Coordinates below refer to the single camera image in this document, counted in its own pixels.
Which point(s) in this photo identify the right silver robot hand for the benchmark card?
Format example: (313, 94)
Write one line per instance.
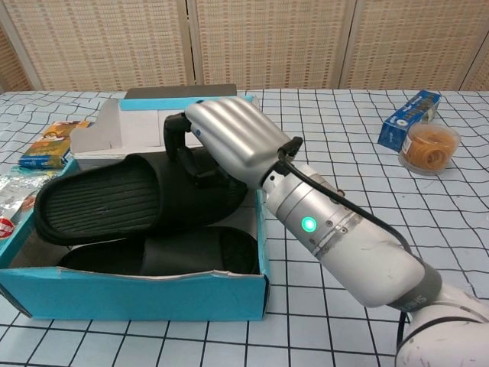
(237, 134)

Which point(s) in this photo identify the black slide sandal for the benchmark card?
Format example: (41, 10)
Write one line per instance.
(172, 252)
(103, 202)

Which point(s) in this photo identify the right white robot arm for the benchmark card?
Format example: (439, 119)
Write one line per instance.
(363, 260)

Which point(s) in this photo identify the long blue carton box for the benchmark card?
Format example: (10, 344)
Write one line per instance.
(397, 126)

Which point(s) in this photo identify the teal cardboard shoe box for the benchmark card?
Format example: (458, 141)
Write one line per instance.
(133, 294)

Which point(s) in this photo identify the orange and blue snack box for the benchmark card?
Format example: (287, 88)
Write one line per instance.
(46, 151)

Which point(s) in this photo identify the woven folding screen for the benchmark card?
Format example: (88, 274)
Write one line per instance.
(267, 38)

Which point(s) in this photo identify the clear tub of rubber bands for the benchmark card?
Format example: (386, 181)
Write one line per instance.
(428, 147)

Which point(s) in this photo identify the white black-grid tablecloth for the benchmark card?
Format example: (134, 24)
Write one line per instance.
(324, 336)

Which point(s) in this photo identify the silver and teal snack bag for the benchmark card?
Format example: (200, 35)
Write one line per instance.
(15, 195)

